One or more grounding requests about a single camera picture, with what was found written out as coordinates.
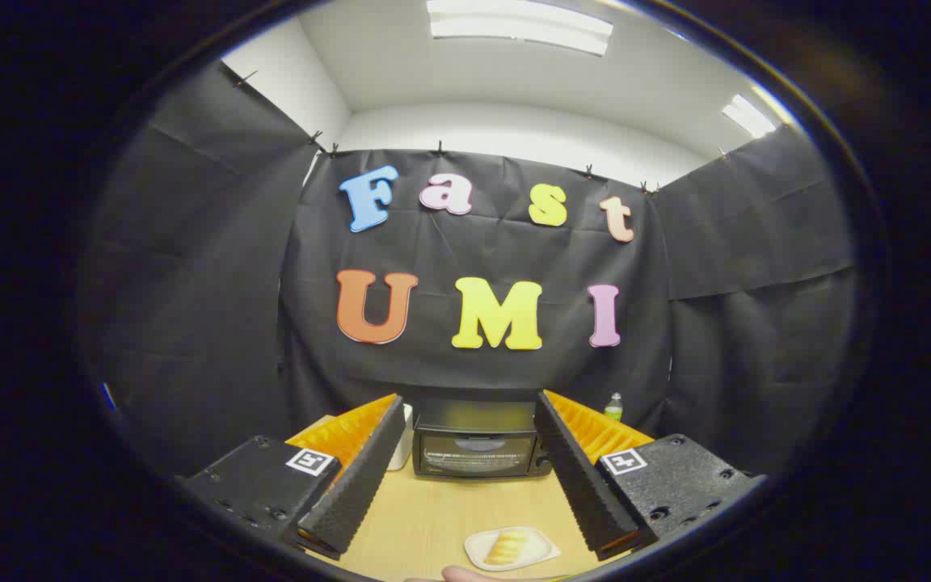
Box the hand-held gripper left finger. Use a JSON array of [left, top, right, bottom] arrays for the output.
[[179, 394, 407, 563]]

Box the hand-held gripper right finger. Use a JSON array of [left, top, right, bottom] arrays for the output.
[[533, 390, 767, 563]]

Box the golden ridged bread roll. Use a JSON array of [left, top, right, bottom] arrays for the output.
[[483, 529, 529, 566]]

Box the black toaster oven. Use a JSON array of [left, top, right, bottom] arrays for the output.
[[412, 398, 554, 479]]

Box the white slot toaster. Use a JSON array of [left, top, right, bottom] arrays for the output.
[[387, 403, 415, 471]]

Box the white plastic plate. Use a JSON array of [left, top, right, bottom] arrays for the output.
[[464, 526, 561, 572]]

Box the small ceiling light panel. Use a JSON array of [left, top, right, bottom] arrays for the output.
[[722, 94, 777, 138]]

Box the long ceiling light panel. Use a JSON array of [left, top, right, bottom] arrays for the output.
[[425, 0, 614, 57]]

